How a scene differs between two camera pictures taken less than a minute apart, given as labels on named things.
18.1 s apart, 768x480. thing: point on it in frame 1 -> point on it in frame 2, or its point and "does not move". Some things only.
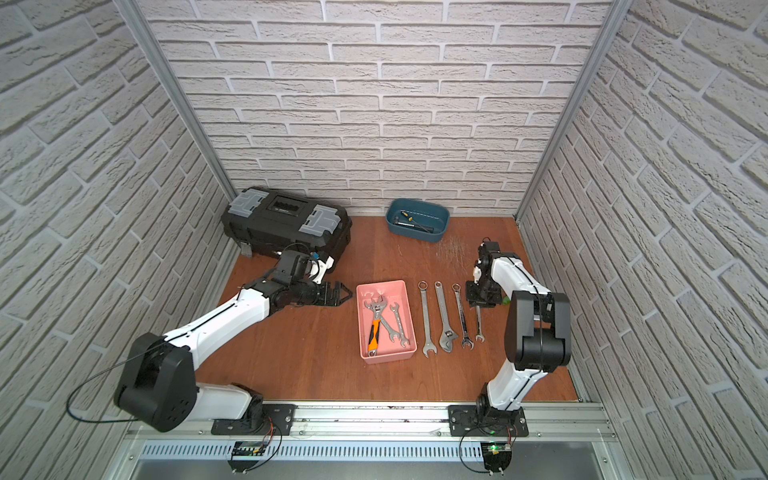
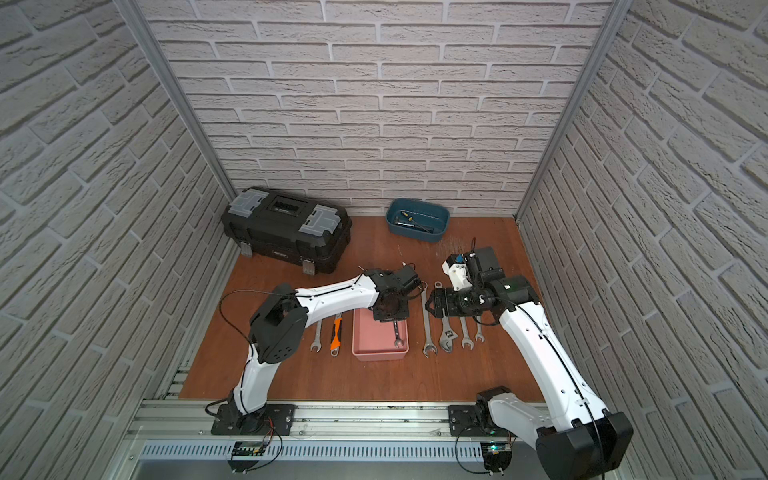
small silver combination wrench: [479, 324] does not move
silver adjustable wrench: [447, 336] does not move
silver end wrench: [392, 334] -> [317, 342]
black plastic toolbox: [265, 220] does not move
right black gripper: [475, 300] -> [449, 296]
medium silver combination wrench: [456, 288] does not move
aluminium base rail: [563, 422] does not move
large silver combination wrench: [428, 345] does not move
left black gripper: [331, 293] -> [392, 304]
